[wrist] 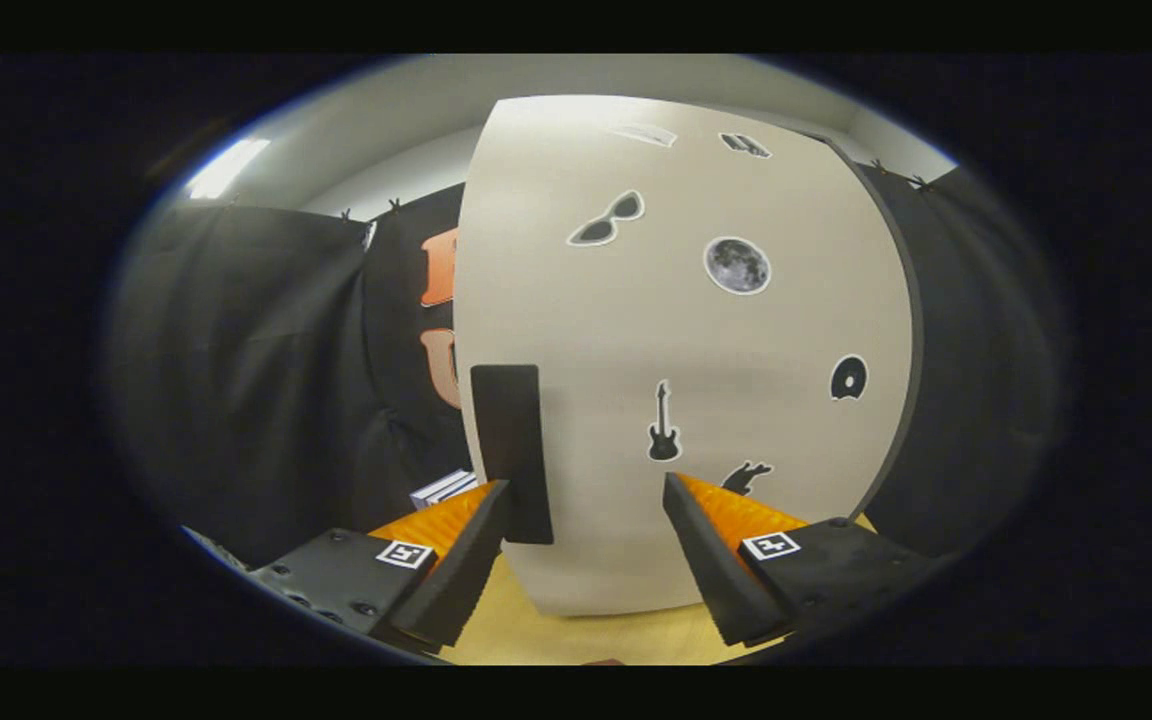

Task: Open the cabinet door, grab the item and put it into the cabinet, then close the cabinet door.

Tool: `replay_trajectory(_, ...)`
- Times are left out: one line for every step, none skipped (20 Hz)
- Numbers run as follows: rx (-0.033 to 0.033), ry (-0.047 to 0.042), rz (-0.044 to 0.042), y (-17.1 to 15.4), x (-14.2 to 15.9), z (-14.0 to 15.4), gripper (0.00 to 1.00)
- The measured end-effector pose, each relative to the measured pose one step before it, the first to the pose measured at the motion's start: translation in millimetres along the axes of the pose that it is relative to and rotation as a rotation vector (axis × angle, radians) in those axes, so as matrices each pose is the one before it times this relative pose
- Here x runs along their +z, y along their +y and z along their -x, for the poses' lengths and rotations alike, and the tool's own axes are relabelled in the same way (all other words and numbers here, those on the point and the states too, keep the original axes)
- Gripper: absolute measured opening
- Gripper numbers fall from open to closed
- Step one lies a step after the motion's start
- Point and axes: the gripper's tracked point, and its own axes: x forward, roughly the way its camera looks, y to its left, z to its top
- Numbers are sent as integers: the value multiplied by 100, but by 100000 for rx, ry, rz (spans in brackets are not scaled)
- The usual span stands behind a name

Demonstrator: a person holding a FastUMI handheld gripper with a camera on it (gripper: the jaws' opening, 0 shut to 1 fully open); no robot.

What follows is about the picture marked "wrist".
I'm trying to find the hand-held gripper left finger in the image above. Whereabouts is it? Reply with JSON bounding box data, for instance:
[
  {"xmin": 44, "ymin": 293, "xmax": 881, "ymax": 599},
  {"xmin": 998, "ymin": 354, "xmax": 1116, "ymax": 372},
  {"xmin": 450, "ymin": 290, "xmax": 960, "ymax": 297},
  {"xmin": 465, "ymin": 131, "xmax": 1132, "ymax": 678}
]
[{"xmin": 246, "ymin": 480, "xmax": 512, "ymax": 649}]

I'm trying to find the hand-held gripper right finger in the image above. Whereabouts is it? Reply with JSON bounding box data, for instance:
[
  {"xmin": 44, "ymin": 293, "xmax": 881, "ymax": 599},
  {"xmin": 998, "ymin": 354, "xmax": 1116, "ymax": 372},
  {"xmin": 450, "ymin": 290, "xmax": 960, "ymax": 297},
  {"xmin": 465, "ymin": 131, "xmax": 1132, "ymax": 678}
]
[{"xmin": 663, "ymin": 473, "xmax": 937, "ymax": 649}]

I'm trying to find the black door handle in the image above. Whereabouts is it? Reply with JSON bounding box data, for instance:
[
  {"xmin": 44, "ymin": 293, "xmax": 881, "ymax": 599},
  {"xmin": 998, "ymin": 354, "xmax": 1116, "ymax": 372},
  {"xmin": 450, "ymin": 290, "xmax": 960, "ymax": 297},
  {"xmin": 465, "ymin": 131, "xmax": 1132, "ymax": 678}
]
[{"xmin": 470, "ymin": 364, "xmax": 555, "ymax": 546}]

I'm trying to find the white cabinet door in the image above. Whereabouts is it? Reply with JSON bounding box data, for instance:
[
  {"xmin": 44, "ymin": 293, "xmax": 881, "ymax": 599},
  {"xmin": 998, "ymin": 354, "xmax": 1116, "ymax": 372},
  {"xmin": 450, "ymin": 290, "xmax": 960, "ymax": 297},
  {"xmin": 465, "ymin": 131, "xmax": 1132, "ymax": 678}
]
[{"xmin": 453, "ymin": 95, "xmax": 915, "ymax": 618}]

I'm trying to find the pale blue book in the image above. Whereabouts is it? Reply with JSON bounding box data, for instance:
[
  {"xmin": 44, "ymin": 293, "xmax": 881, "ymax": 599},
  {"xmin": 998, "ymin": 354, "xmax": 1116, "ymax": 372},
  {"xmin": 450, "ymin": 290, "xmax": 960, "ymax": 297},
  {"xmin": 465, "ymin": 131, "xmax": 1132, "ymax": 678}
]
[{"xmin": 411, "ymin": 468, "xmax": 480, "ymax": 509}]

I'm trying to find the black backdrop cloth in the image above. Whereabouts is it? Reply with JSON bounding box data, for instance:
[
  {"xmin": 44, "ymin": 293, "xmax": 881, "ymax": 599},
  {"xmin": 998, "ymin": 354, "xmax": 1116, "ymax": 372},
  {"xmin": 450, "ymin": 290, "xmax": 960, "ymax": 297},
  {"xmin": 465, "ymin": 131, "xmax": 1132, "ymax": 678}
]
[{"xmin": 106, "ymin": 165, "xmax": 1067, "ymax": 571}]

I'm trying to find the grey cabinet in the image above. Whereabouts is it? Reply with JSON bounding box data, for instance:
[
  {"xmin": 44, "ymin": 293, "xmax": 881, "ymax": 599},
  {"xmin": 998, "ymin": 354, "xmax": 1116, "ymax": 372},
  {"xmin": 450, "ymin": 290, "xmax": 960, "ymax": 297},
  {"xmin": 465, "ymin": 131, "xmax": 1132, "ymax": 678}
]
[{"xmin": 816, "ymin": 130, "xmax": 927, "ymax": 521}]

